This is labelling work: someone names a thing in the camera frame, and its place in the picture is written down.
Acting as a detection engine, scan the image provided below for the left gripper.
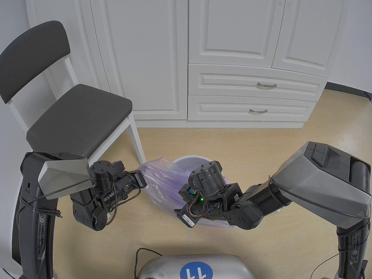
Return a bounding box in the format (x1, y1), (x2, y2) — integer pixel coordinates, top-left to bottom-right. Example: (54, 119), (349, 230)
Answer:
(124, 170), (146, 189)

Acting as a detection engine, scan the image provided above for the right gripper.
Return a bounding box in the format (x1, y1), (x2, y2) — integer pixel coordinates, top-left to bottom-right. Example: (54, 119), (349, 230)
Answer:
(174, 201), (223, 229)

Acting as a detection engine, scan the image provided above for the purple plastic bag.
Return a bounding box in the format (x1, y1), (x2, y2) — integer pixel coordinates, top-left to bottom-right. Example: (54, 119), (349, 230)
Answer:
(139, 156), (236, 229)

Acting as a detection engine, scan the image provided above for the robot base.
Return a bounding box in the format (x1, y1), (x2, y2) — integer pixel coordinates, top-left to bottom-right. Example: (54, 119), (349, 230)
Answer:
(137, 254), (257, 279)

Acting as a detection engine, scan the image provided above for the white trash bin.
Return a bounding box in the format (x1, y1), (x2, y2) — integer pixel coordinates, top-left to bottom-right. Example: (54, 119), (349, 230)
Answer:
(174, 155), (213, 174)

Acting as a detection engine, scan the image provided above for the white chair dark grey seat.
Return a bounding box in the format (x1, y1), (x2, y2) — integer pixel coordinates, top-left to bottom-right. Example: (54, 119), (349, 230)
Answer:
(0, 21), (149, 171)

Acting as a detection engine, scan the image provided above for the white wardrobe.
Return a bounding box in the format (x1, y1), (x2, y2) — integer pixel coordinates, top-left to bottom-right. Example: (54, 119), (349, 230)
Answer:
(25, 0), (349, 130)

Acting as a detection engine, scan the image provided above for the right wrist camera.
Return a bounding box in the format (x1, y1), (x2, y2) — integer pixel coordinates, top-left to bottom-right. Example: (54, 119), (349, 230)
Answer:
(178, 184), (195, 203)

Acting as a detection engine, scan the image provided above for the black cable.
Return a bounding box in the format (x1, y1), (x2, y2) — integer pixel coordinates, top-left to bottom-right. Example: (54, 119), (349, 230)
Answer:
(134, 248), (163, 277)
(312, 255), (339, 279)

